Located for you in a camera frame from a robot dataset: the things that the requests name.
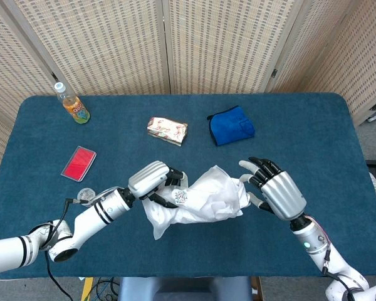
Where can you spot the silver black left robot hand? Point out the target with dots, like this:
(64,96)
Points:
(147,180)

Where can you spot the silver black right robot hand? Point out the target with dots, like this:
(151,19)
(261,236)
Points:
(282,194)

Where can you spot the clear plastic bag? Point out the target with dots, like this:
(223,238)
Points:
(206,200)

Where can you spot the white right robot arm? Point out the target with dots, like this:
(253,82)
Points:
(313,247)

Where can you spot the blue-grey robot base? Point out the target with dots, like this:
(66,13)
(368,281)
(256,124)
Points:
(185,290)

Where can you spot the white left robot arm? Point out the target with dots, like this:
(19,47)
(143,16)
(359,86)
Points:
(91,214)

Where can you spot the silver snack packet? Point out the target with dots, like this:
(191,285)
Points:
(167,131)

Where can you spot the round clear jar of nuts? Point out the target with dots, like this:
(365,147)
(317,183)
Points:
(86,193)

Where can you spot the red card in clear case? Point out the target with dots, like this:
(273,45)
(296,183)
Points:
(78,163)

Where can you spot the blue table cloth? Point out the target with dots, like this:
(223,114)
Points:
(188,251)

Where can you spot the blue folded cloth pouch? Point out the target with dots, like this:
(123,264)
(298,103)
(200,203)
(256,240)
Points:
(228,127)

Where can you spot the orange Qoo drink bottle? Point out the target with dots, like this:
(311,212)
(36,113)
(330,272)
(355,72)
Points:
(78,113)

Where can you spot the black screen hinge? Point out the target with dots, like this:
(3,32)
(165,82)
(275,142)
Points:
(54,76)
(274,73)

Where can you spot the yellow floor tape strip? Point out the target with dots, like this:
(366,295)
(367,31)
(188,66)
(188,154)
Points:
(87,290)

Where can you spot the woven beige folding screen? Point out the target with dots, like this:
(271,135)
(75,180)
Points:
(112,47)

